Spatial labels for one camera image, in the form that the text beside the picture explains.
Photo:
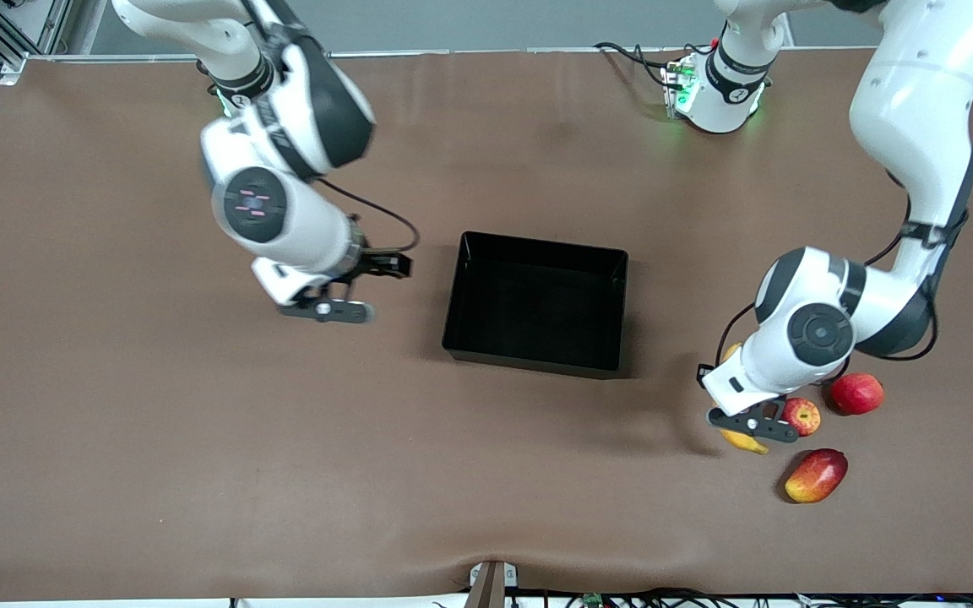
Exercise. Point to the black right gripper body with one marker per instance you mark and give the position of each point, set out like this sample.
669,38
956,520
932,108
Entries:
382,265

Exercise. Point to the yellow banana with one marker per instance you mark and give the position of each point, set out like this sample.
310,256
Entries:
748,442

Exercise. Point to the small red yellow apple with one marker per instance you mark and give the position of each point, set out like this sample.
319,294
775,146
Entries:
803,418

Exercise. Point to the black plastic box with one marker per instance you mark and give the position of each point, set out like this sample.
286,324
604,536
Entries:
537,304

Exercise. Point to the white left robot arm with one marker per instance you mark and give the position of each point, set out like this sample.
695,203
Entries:
816,333

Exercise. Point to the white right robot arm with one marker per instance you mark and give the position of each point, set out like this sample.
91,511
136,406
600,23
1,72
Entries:
284,219

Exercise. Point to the red peach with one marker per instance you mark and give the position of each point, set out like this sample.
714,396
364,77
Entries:
856,394

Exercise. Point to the red yellow mango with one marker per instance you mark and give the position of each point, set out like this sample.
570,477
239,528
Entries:
816,476

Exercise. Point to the brown table mat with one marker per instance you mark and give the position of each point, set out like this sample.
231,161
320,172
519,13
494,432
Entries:
199,422

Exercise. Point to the aluminium frame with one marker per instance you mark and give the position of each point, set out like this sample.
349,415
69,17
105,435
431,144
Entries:
51,25

